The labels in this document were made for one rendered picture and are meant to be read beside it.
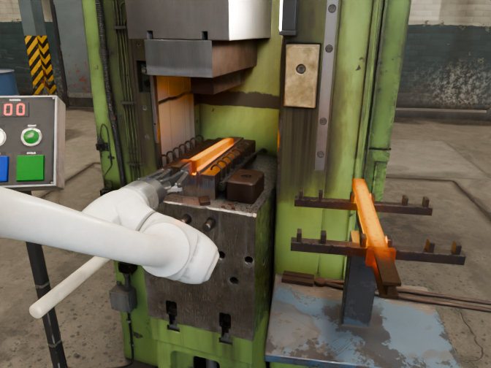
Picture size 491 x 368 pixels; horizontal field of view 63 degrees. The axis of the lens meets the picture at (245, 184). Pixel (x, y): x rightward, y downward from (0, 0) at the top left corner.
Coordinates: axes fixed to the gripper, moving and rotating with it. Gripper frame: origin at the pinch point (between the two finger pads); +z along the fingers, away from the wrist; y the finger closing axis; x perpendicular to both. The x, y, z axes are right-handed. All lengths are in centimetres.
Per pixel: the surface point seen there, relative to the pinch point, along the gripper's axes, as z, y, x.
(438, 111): 631, 151, -90
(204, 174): 5.6, 4.5, -2.6
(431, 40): 628, 122, 20
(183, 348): 0, -3, -66
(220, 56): 11.4, 7.7, 30.3
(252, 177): 10.3, 17.8, -3.8
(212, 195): 5.3, 7.0, -9.0
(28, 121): -4.4, -48.0, 11.2
